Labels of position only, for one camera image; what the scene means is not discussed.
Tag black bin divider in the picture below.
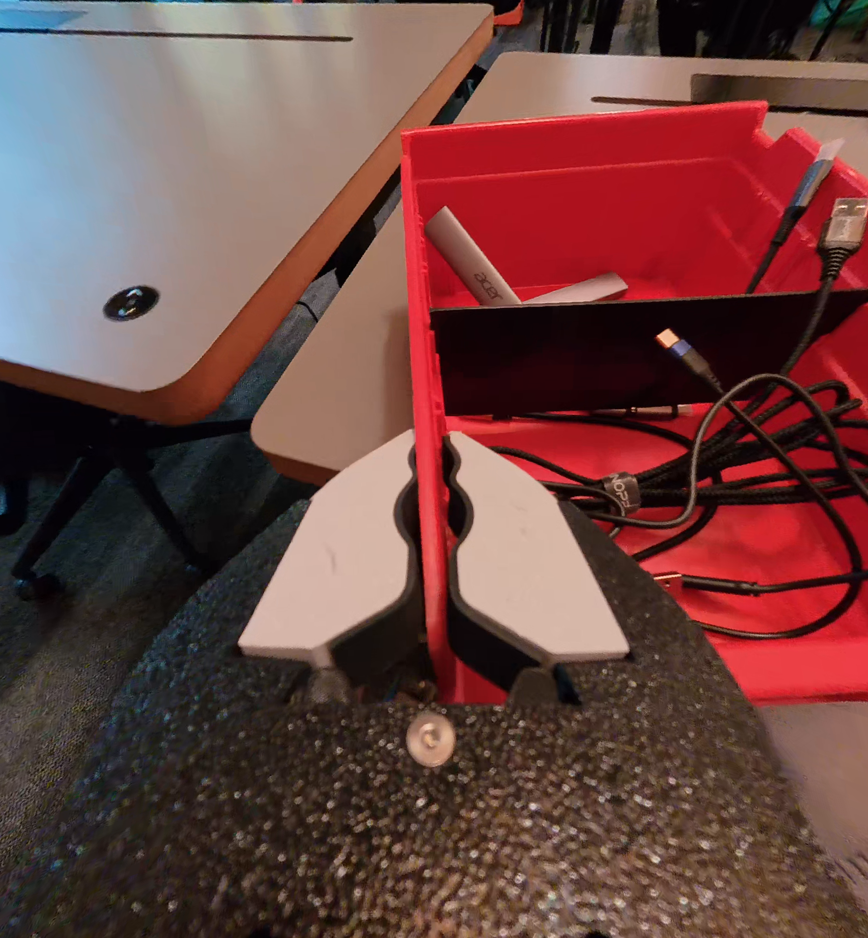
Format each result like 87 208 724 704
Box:
430 287 868 420

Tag grey usb hub printed logo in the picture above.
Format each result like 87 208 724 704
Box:
424 206 524 308

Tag red plastic bin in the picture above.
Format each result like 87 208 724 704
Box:
400 101 868 706

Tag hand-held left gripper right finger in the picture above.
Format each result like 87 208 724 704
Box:
444 432 631 694

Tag round black desk grommet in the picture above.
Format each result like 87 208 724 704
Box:
103 285 161 323

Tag braided cable orange plugs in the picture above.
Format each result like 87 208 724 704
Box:
652 506 868 640

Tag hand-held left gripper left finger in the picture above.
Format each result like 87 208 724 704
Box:
238 430 425 688

